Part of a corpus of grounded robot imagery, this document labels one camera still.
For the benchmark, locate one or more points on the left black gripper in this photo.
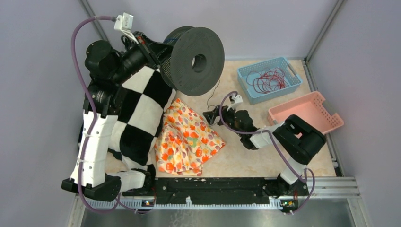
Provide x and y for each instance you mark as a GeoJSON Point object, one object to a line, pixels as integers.
{"type": "Point", "coordinates": [154, 52]}

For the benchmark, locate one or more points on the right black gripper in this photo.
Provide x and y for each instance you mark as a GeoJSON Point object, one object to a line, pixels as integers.
{"type": "Point", "coordinates": [211, 116]}

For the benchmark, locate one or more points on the dark grey cable spool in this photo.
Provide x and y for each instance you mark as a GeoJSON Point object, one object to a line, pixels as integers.
{"type": "Point", "coordinates": [196, 62]}

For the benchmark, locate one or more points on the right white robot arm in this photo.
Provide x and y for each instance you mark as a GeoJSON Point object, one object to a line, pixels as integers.
{"type": "Point", "coordinates": [298, 138]}

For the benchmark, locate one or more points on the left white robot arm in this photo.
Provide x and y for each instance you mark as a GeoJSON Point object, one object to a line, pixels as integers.
{"type": "Point", "coordinates": [103, 102]}

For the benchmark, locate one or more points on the floral orange cloth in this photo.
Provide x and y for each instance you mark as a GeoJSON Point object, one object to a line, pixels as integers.
{"type": "Point", "coordinates": [186, 141]}

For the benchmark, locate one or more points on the black white checkered pillow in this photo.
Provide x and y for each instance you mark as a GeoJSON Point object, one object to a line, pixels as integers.
{"type": "Point", "coordinates": [139, 123]}

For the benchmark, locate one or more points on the blue plastic basket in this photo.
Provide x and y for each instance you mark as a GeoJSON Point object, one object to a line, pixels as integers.
{"type": "Point", "coordinates": [268, 79]}

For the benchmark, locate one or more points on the pink plastic basket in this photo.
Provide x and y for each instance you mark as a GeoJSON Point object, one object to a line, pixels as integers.
{"type": "Point", "coordinates": [311, 108]}

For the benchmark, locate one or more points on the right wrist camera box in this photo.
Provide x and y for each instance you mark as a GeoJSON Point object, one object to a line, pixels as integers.
{"type": "Point", "coordinates": [235, 101]}

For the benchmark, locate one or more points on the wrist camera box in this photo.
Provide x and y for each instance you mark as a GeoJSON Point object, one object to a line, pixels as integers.
{"type": "Point", "coordinates": [123, 23]}
{"type": "Point", "coordinates": [235, 101]}

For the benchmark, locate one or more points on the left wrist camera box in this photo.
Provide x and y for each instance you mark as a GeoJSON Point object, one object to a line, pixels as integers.
{"type": "Point", "coordinates": [123, 23]}

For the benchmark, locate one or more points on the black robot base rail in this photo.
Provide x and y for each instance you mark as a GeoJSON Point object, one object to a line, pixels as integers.
{"type": "Point", "coordinates": [220, 191]}

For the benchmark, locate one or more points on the white slotted cable duct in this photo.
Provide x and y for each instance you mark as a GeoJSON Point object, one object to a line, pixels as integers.
{"type": "Point", "coordinates": [135, 203]}

